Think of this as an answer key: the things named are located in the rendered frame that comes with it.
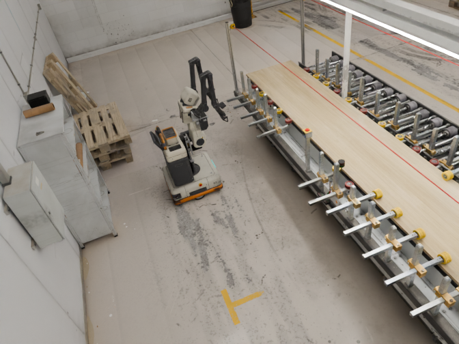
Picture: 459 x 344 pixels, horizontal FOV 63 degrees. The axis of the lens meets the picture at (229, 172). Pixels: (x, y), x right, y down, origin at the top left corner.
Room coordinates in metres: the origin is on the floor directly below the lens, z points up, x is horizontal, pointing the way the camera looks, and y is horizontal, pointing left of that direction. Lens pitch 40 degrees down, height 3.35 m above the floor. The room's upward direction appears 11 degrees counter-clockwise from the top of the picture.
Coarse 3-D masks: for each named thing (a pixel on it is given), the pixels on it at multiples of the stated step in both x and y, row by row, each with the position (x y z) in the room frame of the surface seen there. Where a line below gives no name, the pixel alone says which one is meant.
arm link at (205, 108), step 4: (204, 72) 3.77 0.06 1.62; (208, 72) 3.74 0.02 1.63; (200, 76) 3.73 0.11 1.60; (204, 76) 3.71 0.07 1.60; (200, 80) 3.75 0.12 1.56; (204, 80) 3.72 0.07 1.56; (204, 84) 3.72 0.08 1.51; (204, 88) 3.72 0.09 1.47; (204, 92) 3.72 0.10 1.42; (204, 96) 3.71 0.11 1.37; (204, 100) 3.71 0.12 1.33; (204, 104) 3.69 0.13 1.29; (204, 108) 3.68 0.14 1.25; (208, 108) 3.69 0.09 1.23
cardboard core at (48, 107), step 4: (44, 104) 3.73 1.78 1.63; (48, 104) 3.71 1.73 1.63; (52, 104) 3.71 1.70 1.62; (36, 108) 3.69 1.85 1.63; (40, 108) 3.69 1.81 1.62; (44, 108) 3.69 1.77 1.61; (48, 108) 3.69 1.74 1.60; (52, 108) 3.70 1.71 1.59; (24, 112) 3.65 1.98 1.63; (28, 112) 3.65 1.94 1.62; (32, 112) 3.65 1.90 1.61; (36, 112) 3.66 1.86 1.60; (40, 112) 3.67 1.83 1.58; (44, 112) 3.68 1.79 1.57; (28, 116) 3.64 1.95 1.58; (32, 116) 3.66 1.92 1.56
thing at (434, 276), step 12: (252, 84) 4.86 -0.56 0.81; (300, 132) 3.50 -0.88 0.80; (300, 144) 3.51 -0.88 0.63; (312, 144) 3.23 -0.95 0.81; (312, 156) 3.24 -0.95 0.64; (324, 156) 2.99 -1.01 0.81; (324, 168) 2.99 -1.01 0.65; (348, 180) 2.57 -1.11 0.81; (348, 192) 2.56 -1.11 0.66; (360, 192) 2.40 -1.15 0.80; (324, 204) 2.97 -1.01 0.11; (336, 216) 2.74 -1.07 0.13; (384, 228) 2.05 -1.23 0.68; (408, 252) 1.75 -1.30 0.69; (432, 276) 1.50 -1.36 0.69; (444, 276) 1.42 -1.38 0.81; (396, 288) 1.78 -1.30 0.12; (408, 300) 1.63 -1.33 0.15; (456, 300) 1.28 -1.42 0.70
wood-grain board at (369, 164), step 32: (288, 64) 5.06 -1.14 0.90; (288, 96) 4.17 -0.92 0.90; (320, 96) 4.03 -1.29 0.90; (320, 128) 3.36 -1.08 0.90; (352, 128) 3.25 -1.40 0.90; (352, 160) 2.74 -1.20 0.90; (384, 160) 2.65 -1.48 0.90; (416, 160) 2.57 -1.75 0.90; (384, 192) 2.25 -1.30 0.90; (416, 192) 2.18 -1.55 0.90; (448, 192) 2.11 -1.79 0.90; (416, 224) 1.85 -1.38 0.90; (448, 224) 1.79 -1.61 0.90
